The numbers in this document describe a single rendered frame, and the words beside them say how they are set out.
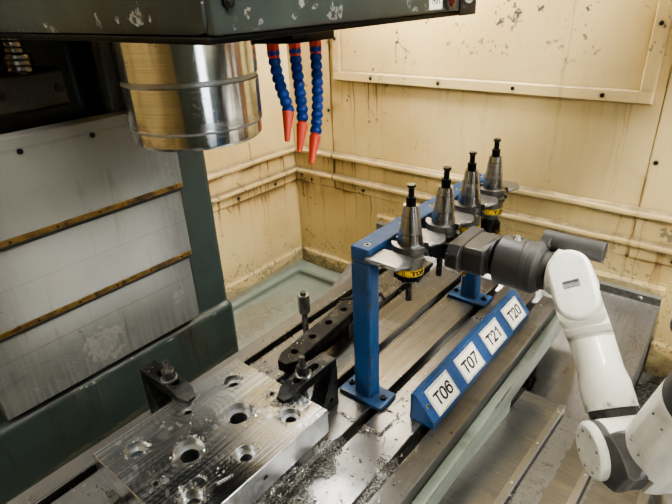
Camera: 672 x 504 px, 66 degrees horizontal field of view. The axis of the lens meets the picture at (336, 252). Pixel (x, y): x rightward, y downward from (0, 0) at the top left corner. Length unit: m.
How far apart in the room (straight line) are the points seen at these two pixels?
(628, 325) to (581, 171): 0.41
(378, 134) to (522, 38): 0.54
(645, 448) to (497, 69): 1.05
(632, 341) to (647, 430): 0.80
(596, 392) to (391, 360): 0.45
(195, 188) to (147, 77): 0.71
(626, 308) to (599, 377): 0.72
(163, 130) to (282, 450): 0.50
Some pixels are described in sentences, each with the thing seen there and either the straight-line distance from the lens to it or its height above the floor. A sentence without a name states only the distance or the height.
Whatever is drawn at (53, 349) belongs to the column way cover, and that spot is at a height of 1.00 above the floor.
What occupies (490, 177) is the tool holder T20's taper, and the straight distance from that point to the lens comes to 1.14.
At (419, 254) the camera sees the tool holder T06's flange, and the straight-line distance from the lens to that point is 0.88.
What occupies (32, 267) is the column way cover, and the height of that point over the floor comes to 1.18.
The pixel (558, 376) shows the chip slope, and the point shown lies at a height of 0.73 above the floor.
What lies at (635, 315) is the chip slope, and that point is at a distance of 1.56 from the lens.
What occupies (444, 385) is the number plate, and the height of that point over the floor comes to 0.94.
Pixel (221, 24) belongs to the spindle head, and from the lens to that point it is 0.44.
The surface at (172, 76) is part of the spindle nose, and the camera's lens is 0.59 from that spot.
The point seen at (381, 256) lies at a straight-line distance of 0.86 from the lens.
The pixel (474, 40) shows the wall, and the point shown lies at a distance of 1.54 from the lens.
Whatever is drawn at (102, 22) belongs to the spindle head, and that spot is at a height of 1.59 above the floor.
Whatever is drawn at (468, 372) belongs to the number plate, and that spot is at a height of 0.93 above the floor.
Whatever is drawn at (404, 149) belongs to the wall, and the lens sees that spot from 1.71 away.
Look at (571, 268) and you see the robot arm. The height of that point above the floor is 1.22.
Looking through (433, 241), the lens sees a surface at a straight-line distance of 0.91.
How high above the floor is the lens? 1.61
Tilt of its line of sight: 26 degrees down
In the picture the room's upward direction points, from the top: 3 degrees counter-clockwise
